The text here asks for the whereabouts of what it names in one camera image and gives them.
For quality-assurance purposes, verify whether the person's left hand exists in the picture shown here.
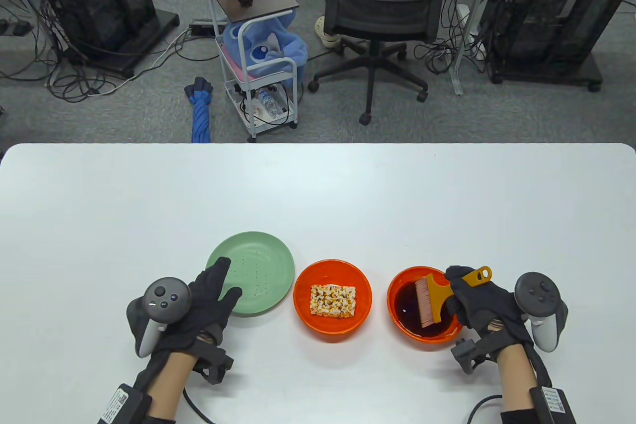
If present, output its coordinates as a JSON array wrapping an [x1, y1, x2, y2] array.
[[152, 257, 243, 357]]

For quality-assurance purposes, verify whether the person's right hand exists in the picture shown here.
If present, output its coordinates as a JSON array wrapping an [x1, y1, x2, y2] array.
[[444, 265, 535, 353]]

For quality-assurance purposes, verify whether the grey tracking controller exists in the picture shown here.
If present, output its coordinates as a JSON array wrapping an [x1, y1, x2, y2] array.
[[126, 277, 192, 358], [513, 272, 568, 352]]

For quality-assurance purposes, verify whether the orange handled basting brush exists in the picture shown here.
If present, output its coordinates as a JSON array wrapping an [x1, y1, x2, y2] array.
[[413, 266, 492, 328]]

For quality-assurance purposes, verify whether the dark soy sauce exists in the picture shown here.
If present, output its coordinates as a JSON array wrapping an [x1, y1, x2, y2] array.
[[395, 281, 462, 338]]

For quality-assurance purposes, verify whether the rectangular puffed rice cake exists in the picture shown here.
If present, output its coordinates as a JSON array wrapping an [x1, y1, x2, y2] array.
[[310, 284, 358, 319]]

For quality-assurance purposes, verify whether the person's left forearm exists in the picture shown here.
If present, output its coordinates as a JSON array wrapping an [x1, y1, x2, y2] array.
[[143, 352, 197, 424]]

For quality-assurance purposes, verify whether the person's right forearm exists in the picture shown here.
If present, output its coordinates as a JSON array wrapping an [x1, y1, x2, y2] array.
[[494, 342, 547, 424]]

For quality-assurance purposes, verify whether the green plate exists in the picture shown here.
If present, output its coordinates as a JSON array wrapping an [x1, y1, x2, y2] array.
[[205, 231, 295, 317]]

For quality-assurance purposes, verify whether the orange bowl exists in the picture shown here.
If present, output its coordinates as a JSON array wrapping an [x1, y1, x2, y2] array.
[[387, 266, 465, 343], [294, 259, 373, 343]]

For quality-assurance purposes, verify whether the black labelled sensor box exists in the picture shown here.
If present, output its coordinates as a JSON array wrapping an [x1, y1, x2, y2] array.
[[98, 383, 152, 424], [529, 384, 579, 424]]

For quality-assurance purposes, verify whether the blue folded umbrella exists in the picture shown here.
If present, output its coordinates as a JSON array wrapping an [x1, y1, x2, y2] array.
[[184, 77, 214, 144]]

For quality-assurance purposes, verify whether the clear water bottle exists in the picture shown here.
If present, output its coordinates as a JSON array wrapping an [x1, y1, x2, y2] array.
[[256, 88, 285, 119]]

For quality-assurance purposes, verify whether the white metal table leg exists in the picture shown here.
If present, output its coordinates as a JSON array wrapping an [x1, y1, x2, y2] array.
[[450, 0, 497, 95]]

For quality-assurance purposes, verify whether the pink cushion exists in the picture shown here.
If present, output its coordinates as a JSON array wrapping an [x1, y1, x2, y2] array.
[[221, 44, 259, 83]]

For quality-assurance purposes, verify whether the blue plush toy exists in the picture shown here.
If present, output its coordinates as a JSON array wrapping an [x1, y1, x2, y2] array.
[[222, 9, 309, 82]]

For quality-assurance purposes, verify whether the black power adapter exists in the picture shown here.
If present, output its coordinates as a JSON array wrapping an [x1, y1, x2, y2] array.
[[0, 19, 33, 37]]

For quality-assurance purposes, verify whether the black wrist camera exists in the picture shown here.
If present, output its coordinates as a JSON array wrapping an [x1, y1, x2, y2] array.
[[193, 332, 234, 385], [450, 338, 486, 376]]

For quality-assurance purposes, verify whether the black sensor cable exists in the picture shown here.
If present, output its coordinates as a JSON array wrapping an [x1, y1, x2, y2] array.
[[467, 394, 503, 424], [182, 388, 215, 424]]

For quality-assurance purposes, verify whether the tangle of black floor cables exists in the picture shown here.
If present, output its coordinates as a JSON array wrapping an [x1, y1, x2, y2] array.
[[412, 0, 497, 77], [0, 0, 219, 102]]

